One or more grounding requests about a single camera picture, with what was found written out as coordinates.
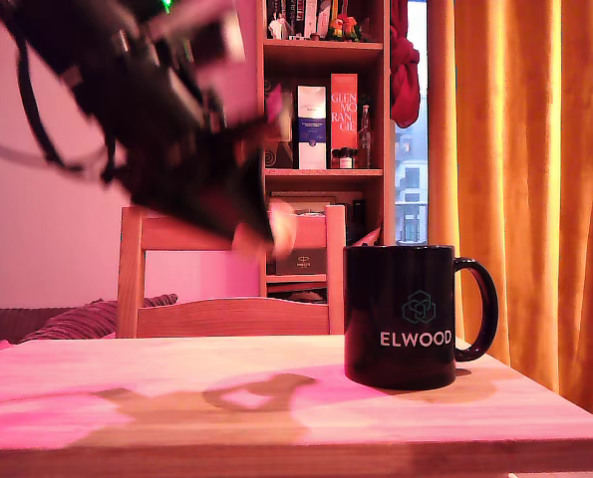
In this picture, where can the pale coffee capsule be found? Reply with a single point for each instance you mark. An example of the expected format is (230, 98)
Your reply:
(283, 224)

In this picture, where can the dark spiral print box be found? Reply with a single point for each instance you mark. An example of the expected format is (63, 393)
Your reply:
(285, 149)

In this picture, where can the wooden bookshelf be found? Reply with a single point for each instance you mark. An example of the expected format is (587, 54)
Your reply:
(326, 172)

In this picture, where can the black Parker box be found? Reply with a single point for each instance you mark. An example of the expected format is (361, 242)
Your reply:
(303, 264)

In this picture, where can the white and blue box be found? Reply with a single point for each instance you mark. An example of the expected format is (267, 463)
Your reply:
(311, 129)

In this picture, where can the small labelled jar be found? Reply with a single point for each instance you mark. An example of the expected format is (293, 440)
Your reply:
(346, 160)

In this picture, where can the black upright box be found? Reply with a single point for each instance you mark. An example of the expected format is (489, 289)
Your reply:
(359, 219)

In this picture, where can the clear glass bottle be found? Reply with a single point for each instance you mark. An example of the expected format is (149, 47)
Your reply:
(365, 144)

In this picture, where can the wooden chair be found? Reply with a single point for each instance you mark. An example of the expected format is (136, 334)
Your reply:
(226, 318)

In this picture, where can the red Glenmorangie box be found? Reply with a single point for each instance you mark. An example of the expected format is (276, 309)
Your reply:
(344, 114)

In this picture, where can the black mug with Elwood print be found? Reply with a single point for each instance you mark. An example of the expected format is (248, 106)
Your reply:
(399, 279)

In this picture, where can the white figurine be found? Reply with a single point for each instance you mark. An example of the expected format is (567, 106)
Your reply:
(277, 27)

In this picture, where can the red knotted curtain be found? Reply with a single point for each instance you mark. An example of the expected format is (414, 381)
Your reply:
(403, 84)

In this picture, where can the black book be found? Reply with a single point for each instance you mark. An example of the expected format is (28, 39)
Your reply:
(297, 15)

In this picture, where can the white book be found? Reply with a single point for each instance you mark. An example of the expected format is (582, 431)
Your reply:
(310, 17)

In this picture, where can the colourful figurine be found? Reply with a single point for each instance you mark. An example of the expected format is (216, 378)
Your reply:
(344, 27)

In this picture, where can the dark sofa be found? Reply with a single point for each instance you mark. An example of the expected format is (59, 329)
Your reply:
(7, 323)

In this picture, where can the orange curtain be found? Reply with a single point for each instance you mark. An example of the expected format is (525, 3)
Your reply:
(525, 149)

